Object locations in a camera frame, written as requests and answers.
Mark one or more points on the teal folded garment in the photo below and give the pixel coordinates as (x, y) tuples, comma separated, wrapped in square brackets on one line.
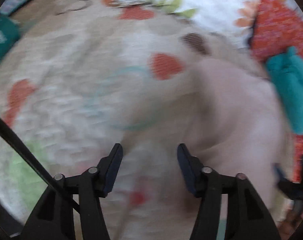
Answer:
[(286, 73)]

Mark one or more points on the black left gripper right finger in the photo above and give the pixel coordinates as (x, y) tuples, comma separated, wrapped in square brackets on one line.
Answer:
[(247, 215)]

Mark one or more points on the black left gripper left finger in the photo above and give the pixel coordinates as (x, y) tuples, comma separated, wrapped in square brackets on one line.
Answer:
[(52, 217)]

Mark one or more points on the pale pink garment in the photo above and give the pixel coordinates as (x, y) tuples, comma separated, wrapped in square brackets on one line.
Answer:
[(228, 117)]

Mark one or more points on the red floral blanket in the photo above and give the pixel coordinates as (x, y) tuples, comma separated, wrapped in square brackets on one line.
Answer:
[(277, 28)]

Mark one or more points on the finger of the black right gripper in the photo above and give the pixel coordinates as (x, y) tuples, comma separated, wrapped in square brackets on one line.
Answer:
[(292, 190)]

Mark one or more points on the cream heart-pattern quilt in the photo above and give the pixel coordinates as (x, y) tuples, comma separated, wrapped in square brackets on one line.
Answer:
[(56, 82)]

